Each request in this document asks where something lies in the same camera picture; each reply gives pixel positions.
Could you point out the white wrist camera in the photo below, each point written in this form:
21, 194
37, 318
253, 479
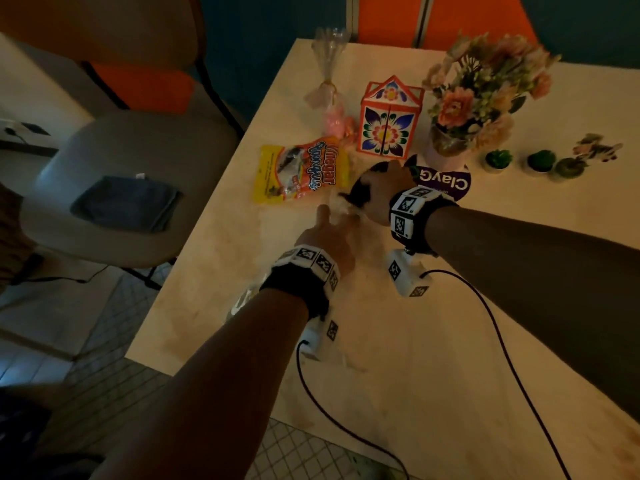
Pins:
407, 274
320, 337

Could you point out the floral house-shaped paper box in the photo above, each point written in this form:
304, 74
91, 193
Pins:
390, 119

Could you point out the black marker wristband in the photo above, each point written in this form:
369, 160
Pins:
415, 214
307, 274

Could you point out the dark blue folded cloth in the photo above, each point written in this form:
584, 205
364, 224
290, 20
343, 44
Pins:
125, 203

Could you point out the orange chair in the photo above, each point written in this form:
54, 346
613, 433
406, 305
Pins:
440, 19

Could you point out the grey chair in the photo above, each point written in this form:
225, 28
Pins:
135, 159

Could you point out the black pouch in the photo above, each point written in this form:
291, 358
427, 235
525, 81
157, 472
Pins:
359, 194

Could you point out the person's left forearm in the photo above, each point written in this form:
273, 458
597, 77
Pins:
220, 389

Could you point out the small green potted plant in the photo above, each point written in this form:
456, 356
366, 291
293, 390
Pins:
541, 161
569, 169
498, 160

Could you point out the yellow snack bag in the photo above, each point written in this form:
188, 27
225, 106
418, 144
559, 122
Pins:
295, 169

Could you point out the person's left hand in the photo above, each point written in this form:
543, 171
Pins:
330, 242

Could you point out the pink flower bouquet in vase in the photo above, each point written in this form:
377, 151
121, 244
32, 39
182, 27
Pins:
480, 94

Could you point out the person's right hand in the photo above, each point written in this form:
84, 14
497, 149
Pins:
387, 189

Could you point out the purple round packet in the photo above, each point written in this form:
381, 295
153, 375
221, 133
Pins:
447, 180

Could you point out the person's right forearm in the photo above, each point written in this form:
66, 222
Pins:
540, 289

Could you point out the person's right fingers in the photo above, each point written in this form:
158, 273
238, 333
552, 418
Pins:
372, 179

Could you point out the orange cushion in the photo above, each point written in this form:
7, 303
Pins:
145, 87

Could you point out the clear bag of pink candy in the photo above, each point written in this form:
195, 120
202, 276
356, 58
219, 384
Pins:
332, 89

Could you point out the person's left fingers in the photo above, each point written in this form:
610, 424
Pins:
334, 220

